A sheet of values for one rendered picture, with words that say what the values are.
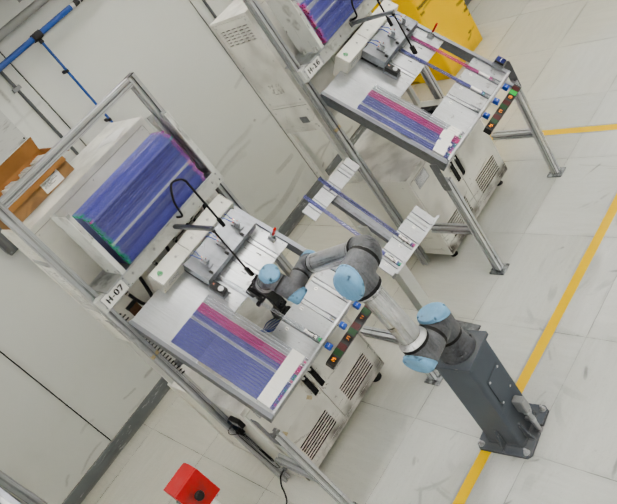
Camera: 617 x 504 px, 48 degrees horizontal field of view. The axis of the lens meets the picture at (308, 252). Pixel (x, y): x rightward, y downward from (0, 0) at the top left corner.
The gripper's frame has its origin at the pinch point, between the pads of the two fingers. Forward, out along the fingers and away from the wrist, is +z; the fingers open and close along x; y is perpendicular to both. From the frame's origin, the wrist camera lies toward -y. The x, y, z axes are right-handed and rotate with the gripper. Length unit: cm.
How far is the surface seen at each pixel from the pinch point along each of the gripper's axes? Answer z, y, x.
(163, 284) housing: 0.8, 36.8, 18.2
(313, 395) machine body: 43, -43, 8
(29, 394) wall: 154, 85, 77
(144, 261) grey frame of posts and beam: -3, 48, 16
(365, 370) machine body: 55, -58, -21
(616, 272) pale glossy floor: -9, -123, -109
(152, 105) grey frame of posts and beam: -25, 83, -33
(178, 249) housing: 1.7, 41.7, 2.0
